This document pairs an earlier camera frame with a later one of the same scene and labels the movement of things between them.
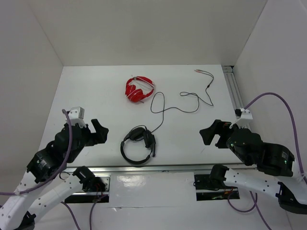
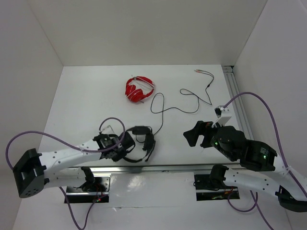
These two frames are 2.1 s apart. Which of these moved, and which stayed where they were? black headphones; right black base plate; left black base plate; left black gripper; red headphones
Moved: black headphones; left black gripper
Stayed: right black base plate; left black base plate; red headphones
